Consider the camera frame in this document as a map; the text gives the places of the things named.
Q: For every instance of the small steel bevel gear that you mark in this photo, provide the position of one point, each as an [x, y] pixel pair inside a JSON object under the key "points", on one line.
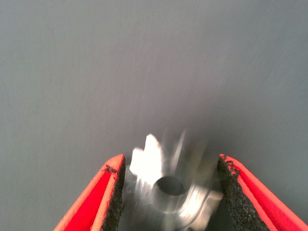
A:
{"points": [[149, 163]]}

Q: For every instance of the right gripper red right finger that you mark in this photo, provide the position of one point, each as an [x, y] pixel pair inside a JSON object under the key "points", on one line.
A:
{"points": [[252, 204]]}

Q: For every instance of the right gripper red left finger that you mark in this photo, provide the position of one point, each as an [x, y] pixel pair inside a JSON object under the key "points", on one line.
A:
{"points": [[96, 204]]}

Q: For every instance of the dark grey table cloth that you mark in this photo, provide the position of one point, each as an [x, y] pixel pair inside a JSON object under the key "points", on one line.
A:
{"points": [[96, 72]]}

